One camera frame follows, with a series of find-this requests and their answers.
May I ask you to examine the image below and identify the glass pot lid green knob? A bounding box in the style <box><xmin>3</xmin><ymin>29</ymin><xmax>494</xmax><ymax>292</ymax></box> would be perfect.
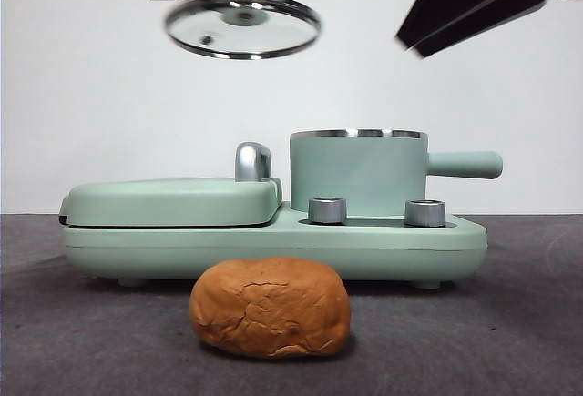
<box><xmin>164</xmin><ymin>0</ymin><xmax>322</xmax><ymax>62</ymax></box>

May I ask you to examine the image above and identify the brown potato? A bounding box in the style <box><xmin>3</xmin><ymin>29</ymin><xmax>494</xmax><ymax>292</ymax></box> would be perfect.
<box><xmin>188</xmin><ymin>256</ymin><xmax>353</xmax><ymax>360</ymax></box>

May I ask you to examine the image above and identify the mint green steamer pot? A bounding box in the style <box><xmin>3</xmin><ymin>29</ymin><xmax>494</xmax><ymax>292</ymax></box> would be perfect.
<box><xmin>289</xmin><ymin>127</ymin><xmax>504</xmax><ymax>216</ymax></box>

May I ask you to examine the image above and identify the silver control knob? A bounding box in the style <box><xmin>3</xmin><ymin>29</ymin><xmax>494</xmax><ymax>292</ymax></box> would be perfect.
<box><xmin>306</xmin><ymin>196</ymin><xmax>348</xmax><ymax>225</ymax></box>
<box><xmin>403</xmin><ymin>198</ymin><xmax>445</xmax><ymax>228</ymax></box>

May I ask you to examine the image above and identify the mint green griddle cover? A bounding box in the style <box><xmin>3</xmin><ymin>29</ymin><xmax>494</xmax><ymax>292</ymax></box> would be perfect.
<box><xmin>57</xmin><ymin>176</ymin><xmax>283</xmax><ymax>229</ymax></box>

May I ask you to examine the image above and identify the mint green breakfast maker base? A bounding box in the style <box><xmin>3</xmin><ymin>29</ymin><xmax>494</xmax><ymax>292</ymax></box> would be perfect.
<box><xmin>62</xmin><ymin>202</ymin><xmax>488</xmax><ymax>289</ymax></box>

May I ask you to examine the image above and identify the chrome griddle handle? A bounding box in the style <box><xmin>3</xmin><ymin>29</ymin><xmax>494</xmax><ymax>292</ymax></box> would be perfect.
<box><xmin>233</xmin><ymin>141</ymin><xmax>275</xmax><ymax>182</ymax></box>

